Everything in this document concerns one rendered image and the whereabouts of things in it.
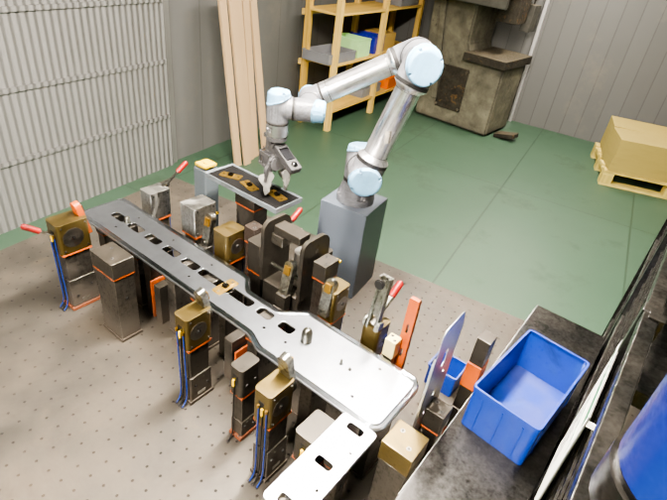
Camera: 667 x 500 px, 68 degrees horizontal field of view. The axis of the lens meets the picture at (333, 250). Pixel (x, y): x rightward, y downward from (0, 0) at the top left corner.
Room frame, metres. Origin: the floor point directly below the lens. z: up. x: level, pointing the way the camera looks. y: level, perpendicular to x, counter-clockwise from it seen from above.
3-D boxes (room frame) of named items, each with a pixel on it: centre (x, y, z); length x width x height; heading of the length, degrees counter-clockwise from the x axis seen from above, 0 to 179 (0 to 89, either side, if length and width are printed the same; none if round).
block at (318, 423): (0.77, -0.01, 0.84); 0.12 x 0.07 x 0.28; 146
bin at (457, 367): (1.25, -0.45, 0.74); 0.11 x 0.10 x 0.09; 56
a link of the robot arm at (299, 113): (1.64, 0.15, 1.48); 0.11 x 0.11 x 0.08; 6
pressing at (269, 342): (1.24, 0.34, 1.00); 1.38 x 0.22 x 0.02; 56
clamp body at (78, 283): (1.40, 0.92, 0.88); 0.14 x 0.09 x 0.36; 146
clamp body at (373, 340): (1.13, -0.16, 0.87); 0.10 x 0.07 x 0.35; 146
